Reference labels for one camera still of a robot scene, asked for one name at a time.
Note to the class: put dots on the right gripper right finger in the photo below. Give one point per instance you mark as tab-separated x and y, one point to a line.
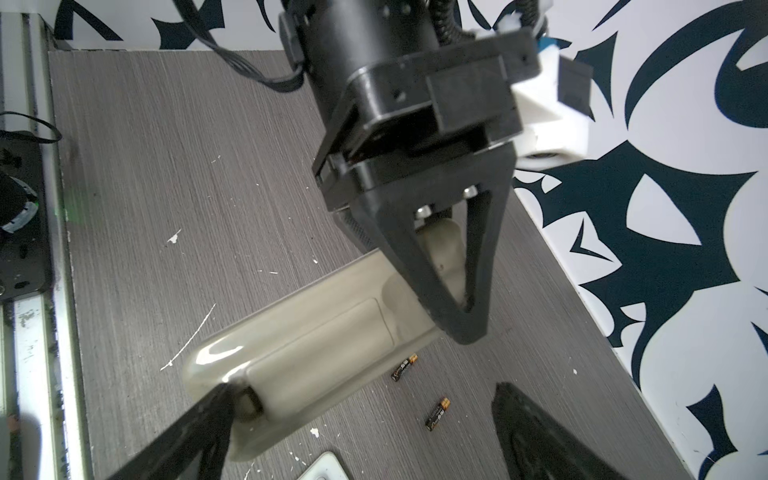
536	446

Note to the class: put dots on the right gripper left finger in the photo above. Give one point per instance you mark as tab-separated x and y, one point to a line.
193	447

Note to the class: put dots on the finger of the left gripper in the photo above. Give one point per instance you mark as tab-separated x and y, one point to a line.
439	227
361	227

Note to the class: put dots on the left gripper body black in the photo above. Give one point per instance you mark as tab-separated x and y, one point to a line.
396	117

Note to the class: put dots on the AAA battery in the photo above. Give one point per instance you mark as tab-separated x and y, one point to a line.
403	366
437	413

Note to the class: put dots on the white remote control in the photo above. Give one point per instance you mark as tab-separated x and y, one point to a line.
310	350

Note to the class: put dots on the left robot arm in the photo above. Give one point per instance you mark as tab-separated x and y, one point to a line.
330	39

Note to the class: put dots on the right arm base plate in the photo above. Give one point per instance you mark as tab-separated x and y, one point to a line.
26	267

